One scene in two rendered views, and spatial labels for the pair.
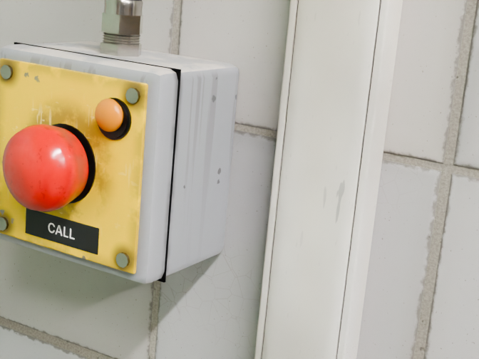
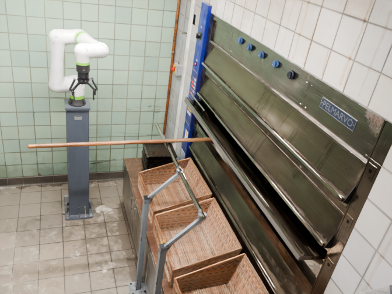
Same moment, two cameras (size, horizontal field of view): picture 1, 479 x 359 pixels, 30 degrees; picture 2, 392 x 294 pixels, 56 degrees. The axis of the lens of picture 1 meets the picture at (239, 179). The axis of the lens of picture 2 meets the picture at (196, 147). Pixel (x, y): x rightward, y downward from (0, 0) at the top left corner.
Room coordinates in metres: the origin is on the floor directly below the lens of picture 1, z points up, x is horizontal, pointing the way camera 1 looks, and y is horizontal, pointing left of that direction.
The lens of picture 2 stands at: (-2.18, -2.29, 2.58)
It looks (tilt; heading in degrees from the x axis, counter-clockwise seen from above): 29 degrees down; 37
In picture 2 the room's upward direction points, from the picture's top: 9 degrees clockwise
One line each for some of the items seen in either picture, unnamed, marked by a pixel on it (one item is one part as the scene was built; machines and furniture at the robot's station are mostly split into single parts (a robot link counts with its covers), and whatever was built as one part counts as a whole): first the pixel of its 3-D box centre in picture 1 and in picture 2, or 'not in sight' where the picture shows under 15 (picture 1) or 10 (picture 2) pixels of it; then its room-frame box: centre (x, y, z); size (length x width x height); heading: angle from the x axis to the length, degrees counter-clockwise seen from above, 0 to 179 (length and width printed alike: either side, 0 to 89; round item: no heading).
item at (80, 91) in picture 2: not in sight; (75, 86); (-0.52, 0.34, 1.36); 0.16 x 0.13 x 0.19; 167
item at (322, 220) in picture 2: not in sight; (250, 135); (-0.27, -1.26, 1.54); 1.79 x 0.11 x 0.19; 60
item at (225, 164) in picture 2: not in sight; (241, 183); (-0.25, -1.27, 1.16); 1.80 x 0.06 x 0.04; 60
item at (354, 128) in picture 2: not in sight; (270, 67); (-0.25, -1.27, 1.99); 1.80 x 0.08 x 0.21; 60
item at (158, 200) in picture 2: not in sight; (172, 189); (-0.22, -0.63, 0.72); 0.56 x 0.49 x 0.28; 61
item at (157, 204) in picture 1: (112, 153); (178, 69); (0.44, 0.06, 1.46); 0.10 x 0.07 x 0.10; 60
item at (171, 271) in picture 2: not in sight; (193, 238); (-0.51, -1.14, 0.72); 0.56 x 0.49 x 0.28; 59
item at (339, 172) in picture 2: not in sight; (259, 98); (-0.27, -1.26, 1.80); 1.79 x 0.11 x 0.19; 60
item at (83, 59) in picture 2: not in sight; (83, 53); (-0.73, -0.11, 1.80); 0.13 x 0.11 x 0.14; 167
